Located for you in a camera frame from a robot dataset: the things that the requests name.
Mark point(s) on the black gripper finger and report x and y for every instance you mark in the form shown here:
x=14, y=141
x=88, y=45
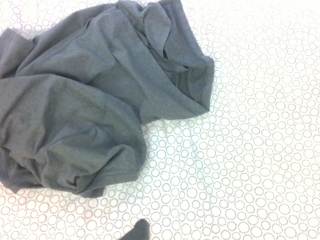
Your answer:
x=138, y=231

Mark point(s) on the dark grey cotton t-shirt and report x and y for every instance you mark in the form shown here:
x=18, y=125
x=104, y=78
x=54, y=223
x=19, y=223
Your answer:
x=75, y=100

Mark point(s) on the white circle-patterned bed sheet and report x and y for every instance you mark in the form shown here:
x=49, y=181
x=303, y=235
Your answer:
x=250, y=137

